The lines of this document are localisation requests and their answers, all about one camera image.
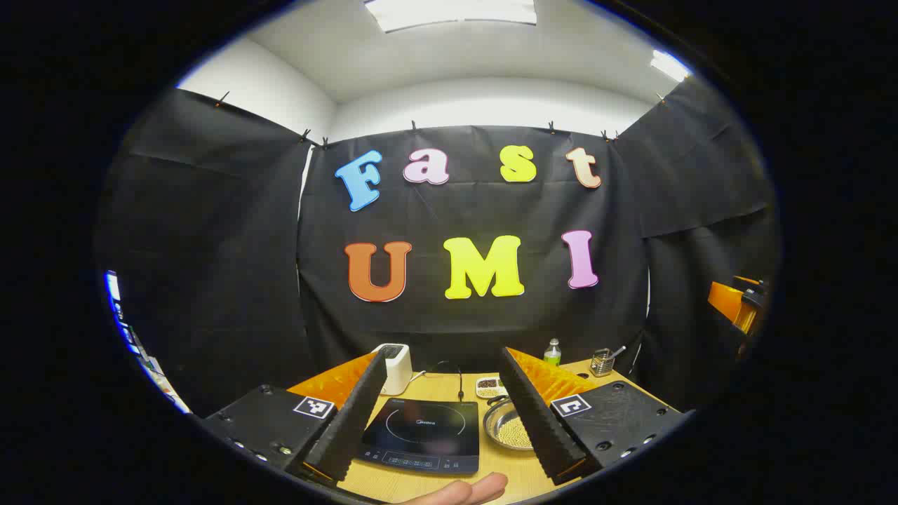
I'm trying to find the small ceiling light panel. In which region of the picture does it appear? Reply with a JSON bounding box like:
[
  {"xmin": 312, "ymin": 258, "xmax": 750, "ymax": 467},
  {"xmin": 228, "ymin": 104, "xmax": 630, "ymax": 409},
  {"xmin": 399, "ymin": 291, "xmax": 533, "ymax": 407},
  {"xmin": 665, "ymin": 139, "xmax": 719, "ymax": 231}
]
[{"xmin": 649, "ymin": 49, "xmax": 692, "ymax": 83}]

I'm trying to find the stainless steel pot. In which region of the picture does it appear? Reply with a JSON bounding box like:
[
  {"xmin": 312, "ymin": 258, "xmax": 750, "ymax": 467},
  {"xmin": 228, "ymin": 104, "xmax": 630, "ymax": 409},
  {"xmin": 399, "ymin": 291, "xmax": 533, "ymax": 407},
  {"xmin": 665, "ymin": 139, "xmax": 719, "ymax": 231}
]
[{"xmin": 483, "ymin": 395, "xmax": 537, "ymax": 451}]

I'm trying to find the black backdrop cloth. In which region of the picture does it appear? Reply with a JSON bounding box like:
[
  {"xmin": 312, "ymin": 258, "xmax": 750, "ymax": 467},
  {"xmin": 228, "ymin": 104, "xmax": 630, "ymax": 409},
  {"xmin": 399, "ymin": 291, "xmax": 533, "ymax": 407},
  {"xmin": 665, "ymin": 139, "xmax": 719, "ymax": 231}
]
[{"xmin": 95, "ymin": 74, "xmax": 783, "ymax": 422}]

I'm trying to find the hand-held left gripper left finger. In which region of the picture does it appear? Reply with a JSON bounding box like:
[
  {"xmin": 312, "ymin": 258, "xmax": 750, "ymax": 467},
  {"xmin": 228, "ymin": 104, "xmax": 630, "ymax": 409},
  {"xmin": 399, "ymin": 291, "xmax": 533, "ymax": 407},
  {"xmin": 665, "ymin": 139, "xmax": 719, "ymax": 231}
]
[{"xmin": 200, "ymin": 349, "xmax": 389, "ymax": 485}]

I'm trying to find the black power cable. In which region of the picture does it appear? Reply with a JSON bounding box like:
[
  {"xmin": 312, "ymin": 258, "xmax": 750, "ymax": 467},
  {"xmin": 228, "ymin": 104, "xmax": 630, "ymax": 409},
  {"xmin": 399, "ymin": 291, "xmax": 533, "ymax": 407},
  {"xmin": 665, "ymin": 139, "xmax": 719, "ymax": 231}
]
[{"xmin": 428, "ymin": 360, "xmax": 465, "ymax": 402}]

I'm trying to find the white toaster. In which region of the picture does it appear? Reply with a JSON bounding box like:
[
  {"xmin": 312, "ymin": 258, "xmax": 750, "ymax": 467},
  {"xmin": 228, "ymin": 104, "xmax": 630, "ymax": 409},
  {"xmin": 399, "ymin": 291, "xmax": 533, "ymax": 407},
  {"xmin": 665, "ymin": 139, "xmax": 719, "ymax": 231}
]
[{"xmin": 372, "ymin": 342, "xmax": 413, "ymax": 396}]

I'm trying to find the pile of soybeans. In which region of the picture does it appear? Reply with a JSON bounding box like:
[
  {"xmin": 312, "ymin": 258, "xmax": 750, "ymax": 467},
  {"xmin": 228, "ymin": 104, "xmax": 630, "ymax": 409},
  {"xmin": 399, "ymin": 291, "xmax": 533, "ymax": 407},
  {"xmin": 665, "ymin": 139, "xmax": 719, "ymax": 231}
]
[{"xmin": 500, "ymin": 414, "xmax": 534, "ymax": 450}]

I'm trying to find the large ceiling light panel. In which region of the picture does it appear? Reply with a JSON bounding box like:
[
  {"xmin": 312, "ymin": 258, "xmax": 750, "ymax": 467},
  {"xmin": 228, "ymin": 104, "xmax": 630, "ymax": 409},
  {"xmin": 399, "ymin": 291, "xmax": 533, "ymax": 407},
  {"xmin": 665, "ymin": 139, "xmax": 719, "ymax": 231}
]
[{"xmin": 363, "ymin": 0, "xmax": 539, "ymax": 34}]

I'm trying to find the black induction cooktop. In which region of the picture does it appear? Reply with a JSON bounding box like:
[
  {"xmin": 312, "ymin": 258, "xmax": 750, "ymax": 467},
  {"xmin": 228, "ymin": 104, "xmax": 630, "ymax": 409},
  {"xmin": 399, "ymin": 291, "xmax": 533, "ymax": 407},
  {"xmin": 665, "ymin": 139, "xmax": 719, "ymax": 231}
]
[{"xmin": 356, "ymin": 396, "xmax": 481, "ymax": 476}]

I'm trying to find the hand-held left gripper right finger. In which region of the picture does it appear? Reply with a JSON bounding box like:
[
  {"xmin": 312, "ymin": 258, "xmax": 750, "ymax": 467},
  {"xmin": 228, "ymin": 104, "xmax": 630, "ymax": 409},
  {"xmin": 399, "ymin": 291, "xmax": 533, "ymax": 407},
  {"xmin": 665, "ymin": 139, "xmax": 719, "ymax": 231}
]
[{"xmin": 498, "ymin": 346, "xmax": 692, "ymax": 486}]

